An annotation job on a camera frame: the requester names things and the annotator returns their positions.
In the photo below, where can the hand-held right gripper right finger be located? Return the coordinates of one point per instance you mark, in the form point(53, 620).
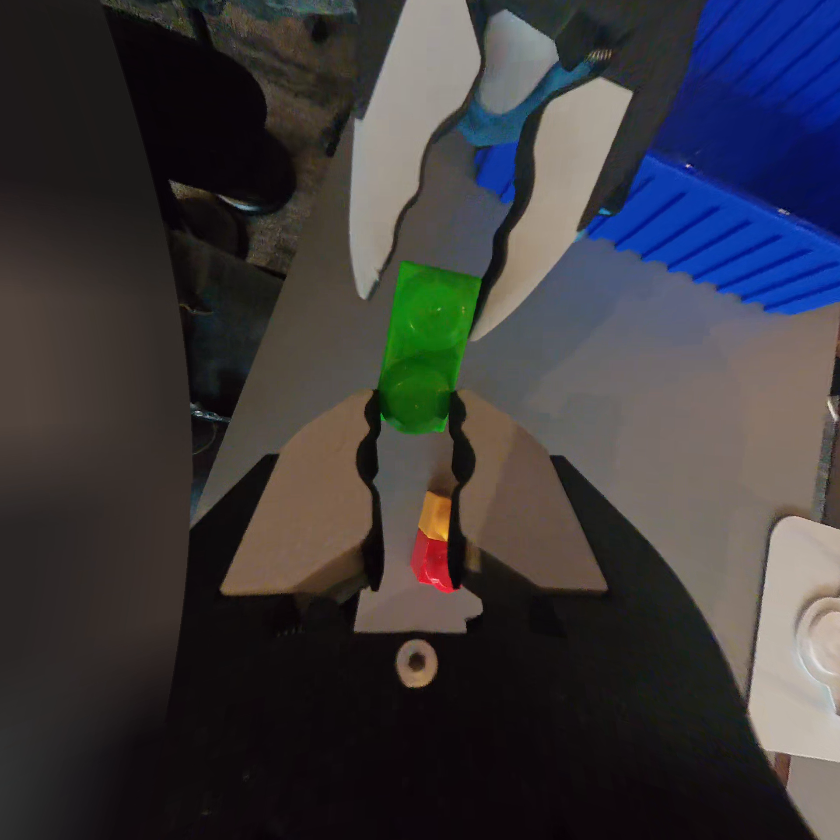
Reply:
point(518, 518)

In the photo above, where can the green two-stud building block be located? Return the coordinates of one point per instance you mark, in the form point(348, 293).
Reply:
point(426, 328)

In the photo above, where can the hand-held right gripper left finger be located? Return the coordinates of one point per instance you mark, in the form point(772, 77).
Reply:
point(295, 512)

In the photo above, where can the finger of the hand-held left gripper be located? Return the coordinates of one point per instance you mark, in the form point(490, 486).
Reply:
point(564, 184)
point(407, 118)

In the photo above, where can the red building block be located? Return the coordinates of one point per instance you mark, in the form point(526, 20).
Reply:
point(432, 564)

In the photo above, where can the yellow building block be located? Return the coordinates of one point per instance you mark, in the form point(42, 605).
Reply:
point(434, 515)

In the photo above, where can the blue ribbed plastic bin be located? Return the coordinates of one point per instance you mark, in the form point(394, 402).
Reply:
point(728, 223)

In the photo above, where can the grey flat pad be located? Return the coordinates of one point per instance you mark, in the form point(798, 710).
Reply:
point(787, 577)

